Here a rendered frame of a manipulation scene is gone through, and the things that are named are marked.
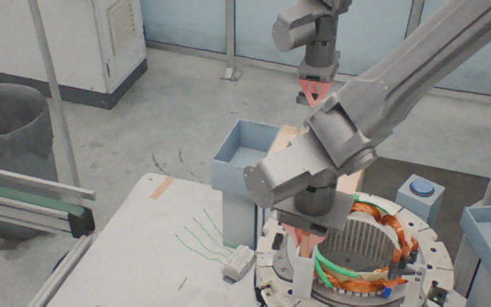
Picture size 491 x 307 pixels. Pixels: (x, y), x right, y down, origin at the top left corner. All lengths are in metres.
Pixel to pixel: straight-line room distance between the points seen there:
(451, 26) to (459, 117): 2.89
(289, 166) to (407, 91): 0.16
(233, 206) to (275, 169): 0.68
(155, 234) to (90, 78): 1.91
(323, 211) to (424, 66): 0.27
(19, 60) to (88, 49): 0.46
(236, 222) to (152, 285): 0.24
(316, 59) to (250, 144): 0.34
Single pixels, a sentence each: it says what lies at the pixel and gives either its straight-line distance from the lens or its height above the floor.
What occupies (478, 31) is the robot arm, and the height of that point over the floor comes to 1.60.
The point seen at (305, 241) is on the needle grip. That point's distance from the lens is 0.86.
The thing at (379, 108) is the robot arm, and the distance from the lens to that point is 0.61.
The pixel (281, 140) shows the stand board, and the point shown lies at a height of 1.07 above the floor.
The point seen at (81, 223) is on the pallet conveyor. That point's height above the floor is 0.73.
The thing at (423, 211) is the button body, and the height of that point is 1.01.
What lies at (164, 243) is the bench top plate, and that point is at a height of 0.78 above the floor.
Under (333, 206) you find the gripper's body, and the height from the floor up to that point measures 1.30.
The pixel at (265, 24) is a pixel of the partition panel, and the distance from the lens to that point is 3.39.
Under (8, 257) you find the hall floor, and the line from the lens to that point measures 2.64.
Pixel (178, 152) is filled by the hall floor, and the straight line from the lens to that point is 2.99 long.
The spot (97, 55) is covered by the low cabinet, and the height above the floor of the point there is 0.35.
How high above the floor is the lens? 1.84
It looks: 38 degrees down
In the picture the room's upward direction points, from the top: 1 degrees clockwise
